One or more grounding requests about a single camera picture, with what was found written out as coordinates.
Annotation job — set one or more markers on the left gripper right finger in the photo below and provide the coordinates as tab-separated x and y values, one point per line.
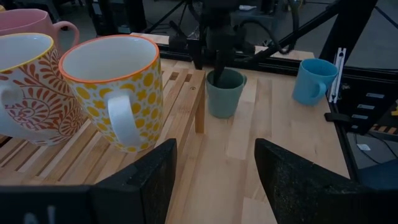
311	199

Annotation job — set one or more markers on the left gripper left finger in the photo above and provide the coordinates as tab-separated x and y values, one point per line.
93	205

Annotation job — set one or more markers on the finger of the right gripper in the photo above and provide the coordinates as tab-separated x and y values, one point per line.
221	67

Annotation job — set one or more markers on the plain green mug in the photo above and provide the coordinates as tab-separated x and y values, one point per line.
224	102

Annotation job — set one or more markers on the white mug yellow dots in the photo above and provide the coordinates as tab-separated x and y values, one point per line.
143	102

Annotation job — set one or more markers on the plain blue mug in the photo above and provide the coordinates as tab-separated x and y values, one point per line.
308	87

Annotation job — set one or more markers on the white mug orange floral pattern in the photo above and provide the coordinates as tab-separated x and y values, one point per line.
37	102

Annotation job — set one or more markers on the plain pink mug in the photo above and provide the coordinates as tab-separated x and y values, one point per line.
25	23

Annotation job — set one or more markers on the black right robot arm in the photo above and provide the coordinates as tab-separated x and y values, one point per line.
217	9

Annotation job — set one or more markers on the wooden slatted rack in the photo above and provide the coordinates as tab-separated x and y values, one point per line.
174	102

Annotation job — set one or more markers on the hazard striped floor mat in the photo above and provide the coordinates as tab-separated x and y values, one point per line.
385	129

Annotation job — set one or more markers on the white upright bracket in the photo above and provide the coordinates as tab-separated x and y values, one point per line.
337	77

